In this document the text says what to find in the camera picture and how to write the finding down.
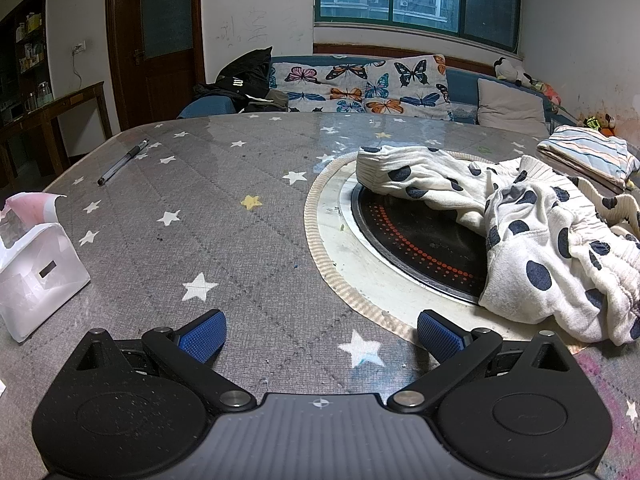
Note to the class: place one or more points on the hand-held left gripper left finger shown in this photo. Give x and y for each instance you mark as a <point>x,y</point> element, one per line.
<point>204,336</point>

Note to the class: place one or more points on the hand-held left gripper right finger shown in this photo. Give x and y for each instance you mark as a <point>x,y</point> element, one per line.
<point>439,334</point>

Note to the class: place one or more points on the white polka-dot pants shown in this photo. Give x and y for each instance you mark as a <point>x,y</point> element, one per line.
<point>525,240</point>

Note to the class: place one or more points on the black round induction hob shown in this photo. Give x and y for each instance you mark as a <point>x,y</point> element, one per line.
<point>425,240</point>

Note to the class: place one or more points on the grey star tablecloth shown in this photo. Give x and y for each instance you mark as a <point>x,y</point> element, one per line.
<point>200,210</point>

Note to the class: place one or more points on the white tissue box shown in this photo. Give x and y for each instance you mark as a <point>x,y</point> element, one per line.
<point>45,280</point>

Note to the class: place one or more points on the black pen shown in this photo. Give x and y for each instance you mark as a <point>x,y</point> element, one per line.
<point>122,162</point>

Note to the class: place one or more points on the grey pillow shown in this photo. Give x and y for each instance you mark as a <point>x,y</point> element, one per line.
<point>507,107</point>

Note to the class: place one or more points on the folded striped cloth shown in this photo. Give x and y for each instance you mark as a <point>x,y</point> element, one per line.
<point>590,147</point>

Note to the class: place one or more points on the blue sofa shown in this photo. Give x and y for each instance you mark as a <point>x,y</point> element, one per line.
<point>462,92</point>

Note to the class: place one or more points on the dark olive garment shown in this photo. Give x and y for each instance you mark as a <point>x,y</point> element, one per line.
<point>267,101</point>

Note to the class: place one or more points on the green yellow toy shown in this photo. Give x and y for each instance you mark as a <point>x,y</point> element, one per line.
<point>593,123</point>

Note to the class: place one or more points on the black bag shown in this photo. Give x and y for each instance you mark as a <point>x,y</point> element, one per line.
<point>240,75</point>

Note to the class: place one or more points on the butterfly print cushion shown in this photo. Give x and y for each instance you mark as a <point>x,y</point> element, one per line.
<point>350,85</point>

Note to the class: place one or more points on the pink plush toy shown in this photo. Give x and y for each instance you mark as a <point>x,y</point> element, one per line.
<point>546,91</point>

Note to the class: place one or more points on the orange toy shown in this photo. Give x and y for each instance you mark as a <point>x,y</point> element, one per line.
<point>610,126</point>

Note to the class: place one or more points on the wooden side table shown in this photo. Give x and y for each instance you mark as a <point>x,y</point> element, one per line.
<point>60,105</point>

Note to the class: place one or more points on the black and white plush toy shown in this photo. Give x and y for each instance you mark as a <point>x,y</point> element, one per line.
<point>510,70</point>

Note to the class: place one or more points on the glass jar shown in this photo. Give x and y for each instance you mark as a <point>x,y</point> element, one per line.
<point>44,94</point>

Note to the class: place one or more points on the dark wooden door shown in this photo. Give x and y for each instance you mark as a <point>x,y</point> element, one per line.
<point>160,35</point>

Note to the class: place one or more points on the white wall outlet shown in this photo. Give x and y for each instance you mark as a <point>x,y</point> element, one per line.
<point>79,47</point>

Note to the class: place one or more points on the wooden wall shelf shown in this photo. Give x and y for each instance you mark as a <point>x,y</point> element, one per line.
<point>25,45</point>

